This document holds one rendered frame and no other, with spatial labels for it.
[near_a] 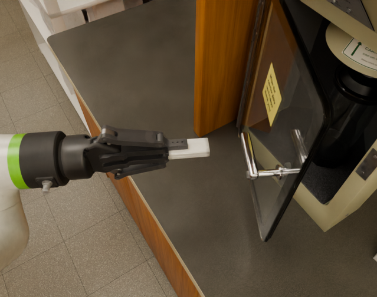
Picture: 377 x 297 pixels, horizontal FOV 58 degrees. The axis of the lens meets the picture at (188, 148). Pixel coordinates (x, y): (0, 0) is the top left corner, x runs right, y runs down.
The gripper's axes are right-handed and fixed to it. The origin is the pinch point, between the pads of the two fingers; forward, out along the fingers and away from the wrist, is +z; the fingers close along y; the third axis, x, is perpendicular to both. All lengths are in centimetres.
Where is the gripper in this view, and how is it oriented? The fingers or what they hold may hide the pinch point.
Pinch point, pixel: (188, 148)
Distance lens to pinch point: 58.1
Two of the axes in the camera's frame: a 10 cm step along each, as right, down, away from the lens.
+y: 0.0, -5.8, -8.1
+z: 10.0, -0.8, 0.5
